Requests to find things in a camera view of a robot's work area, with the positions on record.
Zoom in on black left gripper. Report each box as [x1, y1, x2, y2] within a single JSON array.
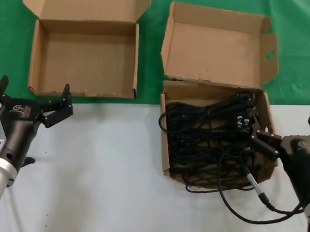
[[0, 75, 77, 176]]

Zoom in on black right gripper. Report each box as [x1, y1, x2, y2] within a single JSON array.
[[241, 108, 310, 207]]

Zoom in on cardboard box with intact lid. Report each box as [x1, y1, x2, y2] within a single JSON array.
[[15, 0, 152, 105]]

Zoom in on cardboard box with torn lid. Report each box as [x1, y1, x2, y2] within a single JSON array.
[[149, 1, 291, 191]]

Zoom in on small black knob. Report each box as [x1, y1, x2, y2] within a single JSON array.
[[22, 156, 36, 168]]

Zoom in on green table cloth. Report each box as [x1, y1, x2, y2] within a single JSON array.
[[0, 0, 310, 126]]

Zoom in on black cable with silver connector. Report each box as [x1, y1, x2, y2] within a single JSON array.
[[216, 143, 310, 228]]

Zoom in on tangled black power cords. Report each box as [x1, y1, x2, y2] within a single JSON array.
[[153, 84, 281, 200]]

